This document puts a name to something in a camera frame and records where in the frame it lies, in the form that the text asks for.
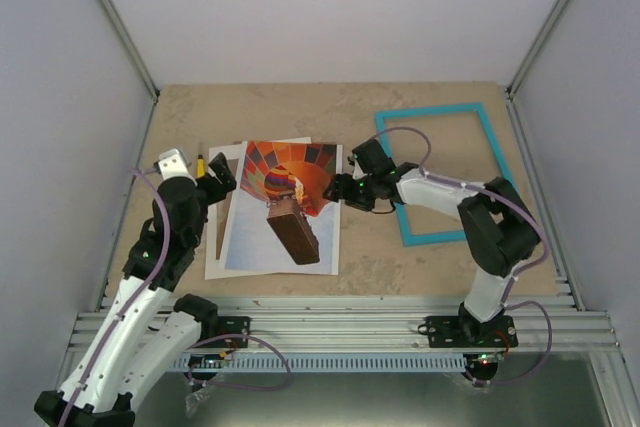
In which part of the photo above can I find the yellow handled screwdriver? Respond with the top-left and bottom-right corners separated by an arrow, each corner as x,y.
196,143 -> 207,179

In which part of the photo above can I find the hot air balloon photo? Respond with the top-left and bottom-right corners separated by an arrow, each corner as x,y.
219,140 -> 342,276

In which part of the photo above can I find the white mat board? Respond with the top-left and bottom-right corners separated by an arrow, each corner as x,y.
203,135 -> 313,282

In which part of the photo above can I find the teal wooden picture frame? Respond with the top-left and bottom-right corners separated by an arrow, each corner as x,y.
374,102 -> 515,247

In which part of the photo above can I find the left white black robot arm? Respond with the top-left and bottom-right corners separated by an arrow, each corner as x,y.
34,149 -> 236,426

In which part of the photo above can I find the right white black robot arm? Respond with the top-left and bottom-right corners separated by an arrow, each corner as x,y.
323,138 -> 549,346

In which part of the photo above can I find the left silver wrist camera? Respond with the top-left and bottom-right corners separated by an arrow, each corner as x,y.
154,148 -> 195,182

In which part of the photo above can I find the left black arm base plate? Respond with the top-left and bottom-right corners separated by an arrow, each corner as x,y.
213,316 -> 251,350

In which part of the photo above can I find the aluminium rail platform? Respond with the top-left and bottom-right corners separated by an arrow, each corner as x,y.
67,295 -> 624,354

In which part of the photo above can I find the grey slotted cable duct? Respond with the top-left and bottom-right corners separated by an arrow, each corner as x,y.
167,352 -> 467,374

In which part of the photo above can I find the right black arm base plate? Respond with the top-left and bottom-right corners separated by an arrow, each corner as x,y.
417,315 -> 519,349

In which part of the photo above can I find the left aluminium corner post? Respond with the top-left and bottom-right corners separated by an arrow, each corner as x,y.
96,0 -> 160,104

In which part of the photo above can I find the aluminium corner post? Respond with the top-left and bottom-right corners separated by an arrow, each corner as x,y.
96,0 -> 160,104
505,0 -> 574,102

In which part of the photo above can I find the right aluminium corner post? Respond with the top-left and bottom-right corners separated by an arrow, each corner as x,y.
505,0 -> 574,102

